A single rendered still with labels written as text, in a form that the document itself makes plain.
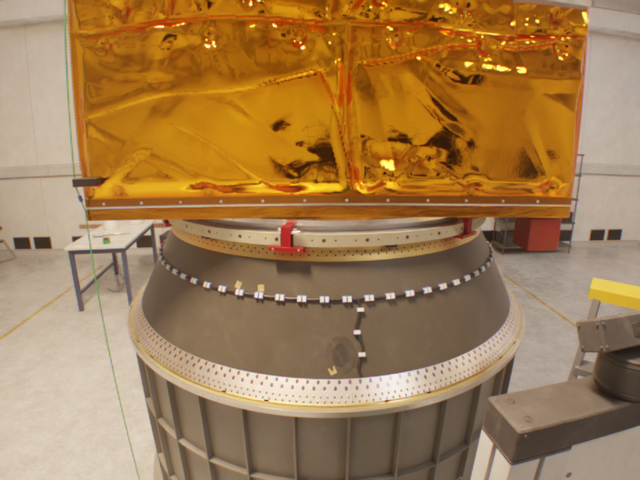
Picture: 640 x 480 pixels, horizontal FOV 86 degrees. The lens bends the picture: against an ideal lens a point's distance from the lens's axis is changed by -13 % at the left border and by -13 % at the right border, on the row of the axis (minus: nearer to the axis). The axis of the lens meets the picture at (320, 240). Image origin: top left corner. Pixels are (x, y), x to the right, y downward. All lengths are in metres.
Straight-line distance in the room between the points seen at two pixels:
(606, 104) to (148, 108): 8.59
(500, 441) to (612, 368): 0.15
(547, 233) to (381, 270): 0.76
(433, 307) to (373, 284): 0.26
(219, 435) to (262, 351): 0.43
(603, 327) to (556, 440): 0.13
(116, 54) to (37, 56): 6.89
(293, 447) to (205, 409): 0.37
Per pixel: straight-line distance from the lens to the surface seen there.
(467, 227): 1.68
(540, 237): 1.80
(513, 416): 0.45
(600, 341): 0.48
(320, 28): 1.44
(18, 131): 8.62
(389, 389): 1.44
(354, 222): 1.41
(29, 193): 8.62
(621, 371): 0.51
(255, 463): 1.70
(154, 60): 1.50
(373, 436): 1.55
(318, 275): 1.41
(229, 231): 1.49
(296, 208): 1.45
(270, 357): 1.43
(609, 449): 0.56
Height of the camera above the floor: 2.05
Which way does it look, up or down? 15 degrees down
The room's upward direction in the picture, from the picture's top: straight up
